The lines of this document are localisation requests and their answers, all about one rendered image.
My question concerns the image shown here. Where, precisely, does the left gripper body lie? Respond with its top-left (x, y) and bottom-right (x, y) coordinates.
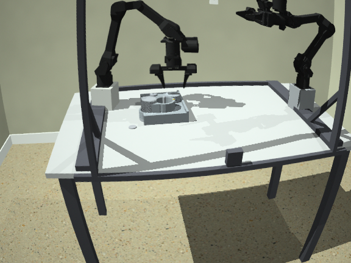
top-left (150, 52), bottom-right (197, 74)

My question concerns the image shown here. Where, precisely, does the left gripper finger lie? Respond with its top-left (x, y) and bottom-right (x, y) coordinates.
top-left (183, 71), bottom-right (192, 88)
top-left (155, 71), bottom-right (165, 89)

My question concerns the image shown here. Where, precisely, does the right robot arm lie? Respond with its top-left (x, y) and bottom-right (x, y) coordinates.
top-left (257, 0), bottom-right (335, 89)

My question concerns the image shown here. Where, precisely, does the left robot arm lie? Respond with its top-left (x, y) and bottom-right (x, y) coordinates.
top-left (94, 0), bottom-right (199, 88)

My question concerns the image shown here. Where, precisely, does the dark grey toothed gear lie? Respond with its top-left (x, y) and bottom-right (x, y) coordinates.
top-left (165, 92), bottom-right (180, 103)

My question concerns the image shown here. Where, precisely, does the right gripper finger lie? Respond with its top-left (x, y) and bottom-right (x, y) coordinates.
top-left (246, 11), bottom-right (265, 26)
top-left (236, 7), bottom-right (250, 21)

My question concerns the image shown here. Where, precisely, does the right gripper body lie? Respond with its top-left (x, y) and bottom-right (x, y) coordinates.
top-left (249, 7), bottom-right (276, 27)

